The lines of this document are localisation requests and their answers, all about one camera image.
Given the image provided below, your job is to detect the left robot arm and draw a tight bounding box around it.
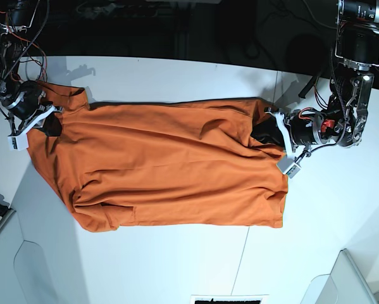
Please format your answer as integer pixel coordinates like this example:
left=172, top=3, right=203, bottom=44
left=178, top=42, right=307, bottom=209
left=251, top=1, right=379, bottom=162

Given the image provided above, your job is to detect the right clear acrylic panel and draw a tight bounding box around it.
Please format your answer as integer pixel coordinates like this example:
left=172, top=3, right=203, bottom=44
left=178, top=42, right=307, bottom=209
left=301, top=249, right=377, bottom=304

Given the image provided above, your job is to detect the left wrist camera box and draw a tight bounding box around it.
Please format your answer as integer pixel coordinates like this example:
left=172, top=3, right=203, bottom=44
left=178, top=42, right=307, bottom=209
left=277, top=155, right=301, bottom=178

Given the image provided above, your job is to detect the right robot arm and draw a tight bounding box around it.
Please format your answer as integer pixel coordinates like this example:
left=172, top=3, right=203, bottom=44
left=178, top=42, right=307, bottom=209
left=0, top=1, right=62, bottom=137

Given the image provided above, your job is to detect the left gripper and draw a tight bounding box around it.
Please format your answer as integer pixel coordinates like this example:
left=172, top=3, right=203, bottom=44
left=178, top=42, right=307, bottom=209
left=251, top=107, right=327, bottom=158

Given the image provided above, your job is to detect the left clear acrylic panel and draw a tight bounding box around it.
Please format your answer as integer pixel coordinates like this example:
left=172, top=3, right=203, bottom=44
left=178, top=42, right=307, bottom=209
left=13, top=239, right=92, bottom=304

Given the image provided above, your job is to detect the orange t-shirt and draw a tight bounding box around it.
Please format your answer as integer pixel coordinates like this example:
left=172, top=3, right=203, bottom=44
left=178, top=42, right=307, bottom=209
left=27, top=83, right=288, bottom=232

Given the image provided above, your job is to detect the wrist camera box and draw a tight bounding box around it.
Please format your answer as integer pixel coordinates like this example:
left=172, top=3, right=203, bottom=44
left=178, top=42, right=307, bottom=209
left=7, top=134, right=28, bottom=151
left=277, top=155, right=301, bottom=178

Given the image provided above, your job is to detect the black white printed card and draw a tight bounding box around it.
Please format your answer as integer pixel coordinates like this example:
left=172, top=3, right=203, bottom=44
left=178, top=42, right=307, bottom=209
left=190, top=294, right=269, bottom=304

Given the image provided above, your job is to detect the clear acrylic panel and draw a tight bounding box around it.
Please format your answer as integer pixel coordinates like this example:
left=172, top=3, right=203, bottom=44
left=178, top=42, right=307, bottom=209
left=13, top=239, right=92, bottom=304
left=301, top=249, right=377, bottom=304

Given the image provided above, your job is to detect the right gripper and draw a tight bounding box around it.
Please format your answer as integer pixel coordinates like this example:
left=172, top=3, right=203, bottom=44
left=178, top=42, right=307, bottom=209
left=4, top=80, right=62, bottom=137

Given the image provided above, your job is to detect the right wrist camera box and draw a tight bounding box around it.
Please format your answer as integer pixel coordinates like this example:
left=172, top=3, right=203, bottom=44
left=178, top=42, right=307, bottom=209
left=7, top=134, right=28, bottom=151

